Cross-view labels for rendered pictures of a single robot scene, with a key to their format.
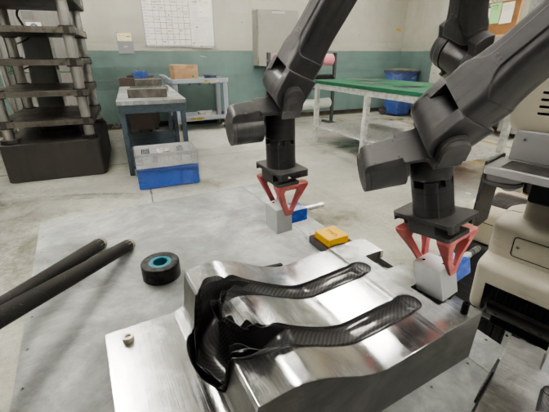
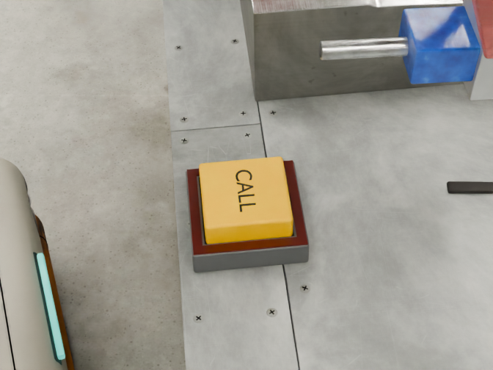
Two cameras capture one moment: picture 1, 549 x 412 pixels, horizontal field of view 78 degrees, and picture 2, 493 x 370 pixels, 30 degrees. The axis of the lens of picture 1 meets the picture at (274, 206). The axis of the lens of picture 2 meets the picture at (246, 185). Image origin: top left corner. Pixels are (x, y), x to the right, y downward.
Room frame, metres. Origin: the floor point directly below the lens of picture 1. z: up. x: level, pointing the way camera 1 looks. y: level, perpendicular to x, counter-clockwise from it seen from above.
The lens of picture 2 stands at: (1.13, 0.03, 1.32)
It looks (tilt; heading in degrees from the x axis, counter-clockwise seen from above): 49 degrees down; 205
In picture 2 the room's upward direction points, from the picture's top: 2 degrees counter-clockwise
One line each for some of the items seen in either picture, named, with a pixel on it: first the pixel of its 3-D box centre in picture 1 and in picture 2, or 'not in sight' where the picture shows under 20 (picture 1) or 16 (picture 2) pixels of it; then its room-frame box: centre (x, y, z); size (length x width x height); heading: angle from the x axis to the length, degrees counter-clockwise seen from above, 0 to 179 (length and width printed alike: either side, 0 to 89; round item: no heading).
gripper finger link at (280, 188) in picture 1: (284, 191); not in sight; (0.64, -0.02, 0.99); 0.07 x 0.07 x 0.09; 28
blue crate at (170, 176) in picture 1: (167, 171); not in sight; (3.46, 1.14, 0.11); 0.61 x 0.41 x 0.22; 111
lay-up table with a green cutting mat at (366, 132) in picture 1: (394, 116); not in sight; (4.45, -1.53, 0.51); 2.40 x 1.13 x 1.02; 25
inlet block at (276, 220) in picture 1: (297, 211); (422, 45); (0.67, -0.05, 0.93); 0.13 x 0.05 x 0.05; 118
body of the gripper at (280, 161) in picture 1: (280, 155); not in sight; (0.65, -0.01, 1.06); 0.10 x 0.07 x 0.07; 28
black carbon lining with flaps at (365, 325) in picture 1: (307, 302); not in sight; (0.39, -0.05, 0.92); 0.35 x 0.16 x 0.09; 119
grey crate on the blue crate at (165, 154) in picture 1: (165, 154); not in sight; (3.46, 1.13, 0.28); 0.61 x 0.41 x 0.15; 111
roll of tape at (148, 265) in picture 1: (161, 268); not in sight; (0.62, 0.25, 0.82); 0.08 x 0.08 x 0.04
